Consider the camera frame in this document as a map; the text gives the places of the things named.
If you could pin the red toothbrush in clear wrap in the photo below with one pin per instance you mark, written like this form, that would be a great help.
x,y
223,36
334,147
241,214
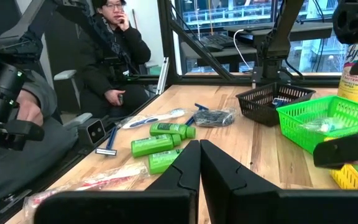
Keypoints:
x,y
110,180

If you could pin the person's hand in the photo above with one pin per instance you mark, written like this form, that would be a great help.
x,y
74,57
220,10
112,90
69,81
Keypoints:
x,y
30,109

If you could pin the blue toothbrush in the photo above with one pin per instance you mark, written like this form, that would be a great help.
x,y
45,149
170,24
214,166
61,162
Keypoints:
x,y
154,119
325,124

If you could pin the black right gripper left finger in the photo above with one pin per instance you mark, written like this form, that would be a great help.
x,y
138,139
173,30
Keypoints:
x,y
186,174

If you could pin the silver aluminium bracket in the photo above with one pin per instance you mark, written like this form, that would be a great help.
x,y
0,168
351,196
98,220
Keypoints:
x,y
163,74

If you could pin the person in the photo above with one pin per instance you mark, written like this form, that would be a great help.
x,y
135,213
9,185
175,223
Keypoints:
x,y
117,46
17,168

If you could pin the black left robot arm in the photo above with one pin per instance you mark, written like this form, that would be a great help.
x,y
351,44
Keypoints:
x,y
356,21

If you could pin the black plastic basket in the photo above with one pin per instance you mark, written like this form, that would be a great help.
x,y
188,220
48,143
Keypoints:
x,y
259,109

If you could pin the green plastic basket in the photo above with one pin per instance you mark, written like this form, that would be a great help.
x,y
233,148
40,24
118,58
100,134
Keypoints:
x,y
297,130

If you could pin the yellow plastic basket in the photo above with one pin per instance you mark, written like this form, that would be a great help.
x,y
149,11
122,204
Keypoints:
x,y
346,179

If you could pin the black keyboard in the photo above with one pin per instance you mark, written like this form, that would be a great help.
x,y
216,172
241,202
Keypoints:
x,y
219,42

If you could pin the office chair with grey armrests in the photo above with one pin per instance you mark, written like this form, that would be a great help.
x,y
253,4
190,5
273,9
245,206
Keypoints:
x,y
65,74

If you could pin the dark side desk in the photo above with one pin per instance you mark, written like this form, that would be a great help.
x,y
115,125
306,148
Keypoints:
x,y
309,31

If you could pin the Lysol wipes canister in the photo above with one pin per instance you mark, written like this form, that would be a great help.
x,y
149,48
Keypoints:
x,y
351,84

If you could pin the black item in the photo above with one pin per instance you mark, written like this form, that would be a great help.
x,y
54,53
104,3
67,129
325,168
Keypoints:
x,y
214,118

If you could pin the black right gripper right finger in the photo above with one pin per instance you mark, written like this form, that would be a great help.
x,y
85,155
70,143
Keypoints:
x,y
219,177

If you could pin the grey stereo depth camera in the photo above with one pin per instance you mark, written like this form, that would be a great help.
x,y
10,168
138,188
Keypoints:
x,y
93,132

